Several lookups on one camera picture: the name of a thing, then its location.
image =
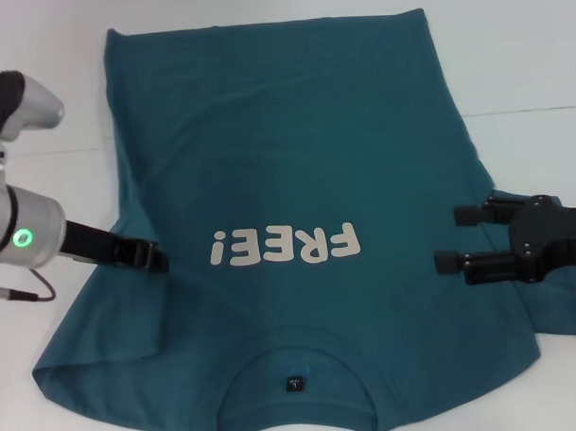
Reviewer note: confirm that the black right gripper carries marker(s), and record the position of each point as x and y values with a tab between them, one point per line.
549	239

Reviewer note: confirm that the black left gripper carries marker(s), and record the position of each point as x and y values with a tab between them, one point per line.
90	241

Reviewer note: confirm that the teal blue printed t-shirt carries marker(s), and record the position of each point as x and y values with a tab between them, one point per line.
285	130

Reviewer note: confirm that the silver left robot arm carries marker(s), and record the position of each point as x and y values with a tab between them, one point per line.
33	234

